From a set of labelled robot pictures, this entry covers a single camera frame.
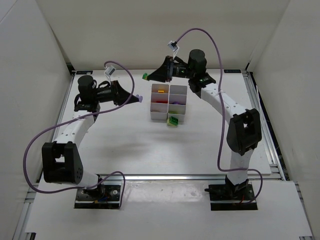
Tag green square lego brick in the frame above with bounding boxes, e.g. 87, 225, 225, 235
142, 73, 149, 81

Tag lilac green red lego stack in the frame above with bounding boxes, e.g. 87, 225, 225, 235
135, 94, 143, 103

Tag red curved base lego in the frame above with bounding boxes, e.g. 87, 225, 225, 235
153, 100, 168, 104

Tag green and lime lego stack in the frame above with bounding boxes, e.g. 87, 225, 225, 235
166, 116, 179, 127

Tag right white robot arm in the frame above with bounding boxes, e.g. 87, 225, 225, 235
143, 49, 262, 198

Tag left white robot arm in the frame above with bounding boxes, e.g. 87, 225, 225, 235
41, 75, 143, 199

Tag left white divided container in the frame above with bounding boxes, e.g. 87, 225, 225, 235
150, 83, 169, 121

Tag white divided container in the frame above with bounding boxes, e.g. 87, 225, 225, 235
168, 85, 188, 123
150, 83, 169, 121

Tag right white divided container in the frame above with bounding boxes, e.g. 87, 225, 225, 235
168, 85, 188, 123

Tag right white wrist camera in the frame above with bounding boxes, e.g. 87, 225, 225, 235
167, 41, 180, 53

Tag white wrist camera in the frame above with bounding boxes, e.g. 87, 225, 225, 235
104, 65, 117, 78
167, 41, 180, 53

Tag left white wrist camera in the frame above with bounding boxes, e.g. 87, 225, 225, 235
104, 65, 117, 78

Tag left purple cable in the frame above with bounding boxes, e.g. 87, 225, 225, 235
22, 60, 136, 209

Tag purple cable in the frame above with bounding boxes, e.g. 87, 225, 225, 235
174, 28, 263, 204
22, 60, 136, 209

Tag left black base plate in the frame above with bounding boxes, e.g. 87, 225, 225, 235
74, 181, 122, 210

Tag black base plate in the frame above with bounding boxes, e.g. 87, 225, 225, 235
204, 184, 258, 211
74, 181, 122, 210

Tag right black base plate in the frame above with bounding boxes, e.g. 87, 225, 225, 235
204, 184, 258, 211

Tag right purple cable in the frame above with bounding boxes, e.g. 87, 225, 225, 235
174, 28, 263, 204

